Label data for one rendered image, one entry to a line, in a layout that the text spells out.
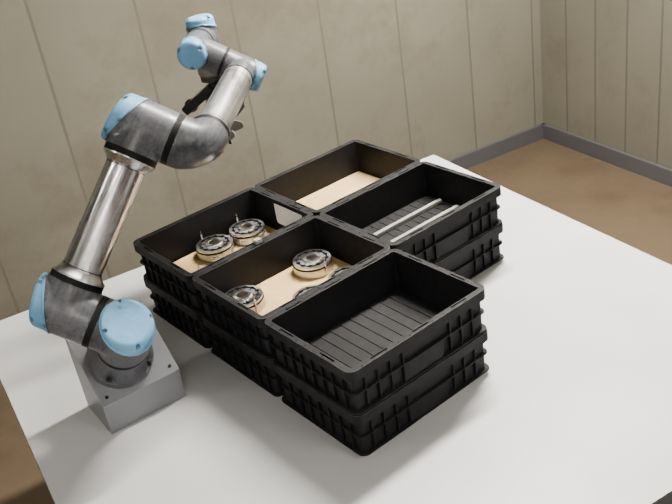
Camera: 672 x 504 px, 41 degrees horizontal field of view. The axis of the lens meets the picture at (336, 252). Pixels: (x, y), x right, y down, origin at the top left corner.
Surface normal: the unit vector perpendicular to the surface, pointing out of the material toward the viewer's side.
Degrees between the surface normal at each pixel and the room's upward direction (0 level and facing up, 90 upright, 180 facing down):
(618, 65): 90
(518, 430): 0
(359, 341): 0
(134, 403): 90
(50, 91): 90
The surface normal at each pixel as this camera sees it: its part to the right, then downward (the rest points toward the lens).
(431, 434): -0.14, -0.87
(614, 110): -0.85, 0.35
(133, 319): 0.41, -0.37
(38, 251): 0.50, 0.36
